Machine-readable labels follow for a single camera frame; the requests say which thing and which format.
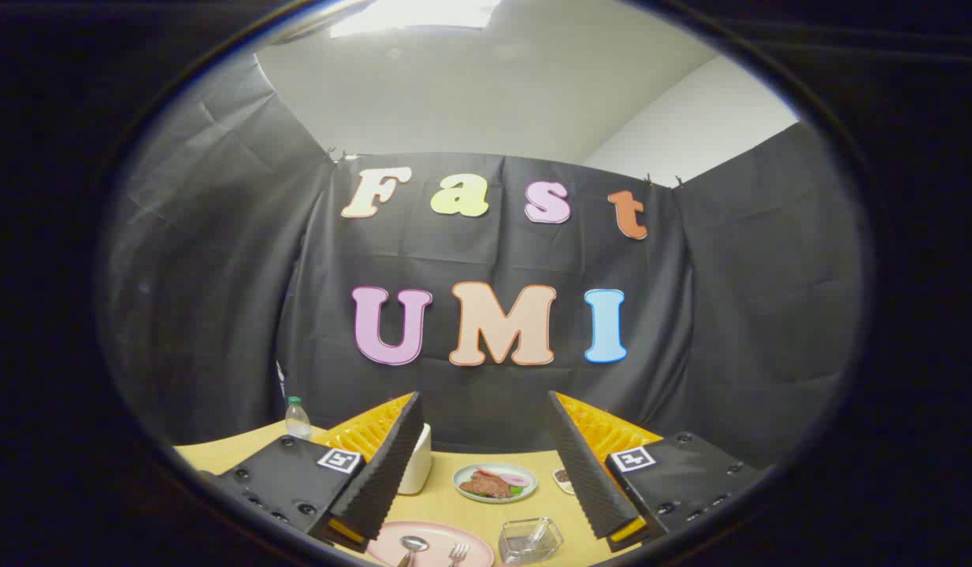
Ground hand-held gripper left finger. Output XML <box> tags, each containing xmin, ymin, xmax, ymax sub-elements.
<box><xmin>198</xmin><ymin>391</ymin><xmax>425</xmax><ymax>554</ymax></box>

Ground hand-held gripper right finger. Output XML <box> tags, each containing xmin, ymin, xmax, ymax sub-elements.
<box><xmin>547</xmin><ymin>390</ymin><xmax>774</xmax><ymax>554</ymax></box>

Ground cream white toaster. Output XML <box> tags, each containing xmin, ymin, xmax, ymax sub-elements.
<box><xmin>398</xmin><ymin>423</ymin><xmax>432</xmax><ymax>495</ymax></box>

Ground light green oval plate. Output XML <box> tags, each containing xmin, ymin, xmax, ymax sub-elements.
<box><xmin>453</xmin><ymin>463</ymin><xmax>539</xmax><ymax>504</ymax></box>

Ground pink round plate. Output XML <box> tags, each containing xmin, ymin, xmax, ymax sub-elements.
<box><xmin>366</xmin><ymin>521</ymin><xmax>495</xmax><ymax>567</ymax></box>

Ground brown grilled steak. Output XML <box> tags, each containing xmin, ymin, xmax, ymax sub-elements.
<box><xmin>460</xmin><ymin>471</ymin><xmax>513</xmax><ymax>499</ymax></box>

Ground clear plastic water bottle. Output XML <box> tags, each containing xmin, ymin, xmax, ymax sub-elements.
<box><xmin>285</xmin><ymin>396</ymin><xmax>313</xmax><ymax>442</ymax></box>

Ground black backdrop cloth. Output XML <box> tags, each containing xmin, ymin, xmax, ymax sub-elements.
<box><xmin>100</xmin><ymin>55</ymin><xmax>869</xmax><ymax>473</ymax></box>

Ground metal wire cutlery basket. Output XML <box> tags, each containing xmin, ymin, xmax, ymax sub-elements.
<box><xmin>498</xmin><ymin>517</ymin><xmax>566</xmax><ymax>565</ymax></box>

